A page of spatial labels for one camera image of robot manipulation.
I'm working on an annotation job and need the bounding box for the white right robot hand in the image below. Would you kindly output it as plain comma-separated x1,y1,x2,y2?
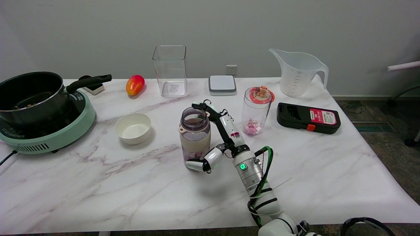
185,100,251,173

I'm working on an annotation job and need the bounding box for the clear bottle with beige sleeve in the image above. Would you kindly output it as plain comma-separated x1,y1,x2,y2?
178,107,211,171

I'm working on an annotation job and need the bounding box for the clear cup with pink cubes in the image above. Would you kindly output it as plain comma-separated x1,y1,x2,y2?
242,86,273,136

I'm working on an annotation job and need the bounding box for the red yellow mango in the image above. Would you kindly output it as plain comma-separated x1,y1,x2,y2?
126,75,145,96

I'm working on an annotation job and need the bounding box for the green induction cooker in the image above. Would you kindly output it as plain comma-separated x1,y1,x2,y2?
0,89,96,154

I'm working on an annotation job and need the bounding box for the red round lid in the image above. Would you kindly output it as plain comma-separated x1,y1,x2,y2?
248,86,275,105

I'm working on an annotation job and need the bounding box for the white pipe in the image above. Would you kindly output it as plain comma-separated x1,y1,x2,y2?
387,61,420,71

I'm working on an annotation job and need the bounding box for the clear plastic measuring jug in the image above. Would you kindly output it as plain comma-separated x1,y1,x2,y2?
269,49,329,98

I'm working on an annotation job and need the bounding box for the black cooker power cord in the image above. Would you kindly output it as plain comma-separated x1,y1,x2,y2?
0,150,17,166

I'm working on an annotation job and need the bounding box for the floor vent grille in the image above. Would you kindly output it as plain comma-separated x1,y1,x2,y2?
351,121,392,132

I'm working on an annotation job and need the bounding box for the clear square plastic container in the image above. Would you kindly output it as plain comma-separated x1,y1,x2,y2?
152,45,189,98

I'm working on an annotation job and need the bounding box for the white bowl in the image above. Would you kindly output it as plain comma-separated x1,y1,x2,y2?
115,113,152,145

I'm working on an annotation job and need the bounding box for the small black white device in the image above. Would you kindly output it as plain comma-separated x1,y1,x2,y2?
78,75,105,95

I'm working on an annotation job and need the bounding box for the green robot cable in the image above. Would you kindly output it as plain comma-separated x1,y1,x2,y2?
259,146,274,187

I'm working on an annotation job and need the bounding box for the black saucepan with handle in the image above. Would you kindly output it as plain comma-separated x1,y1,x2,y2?
0,71,112,127

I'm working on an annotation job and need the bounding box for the black box with red label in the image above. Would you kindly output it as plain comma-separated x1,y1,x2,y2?
277,102,341,134

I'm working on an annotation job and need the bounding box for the grey white kitchen scale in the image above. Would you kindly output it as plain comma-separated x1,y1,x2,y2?
209,75,237,96

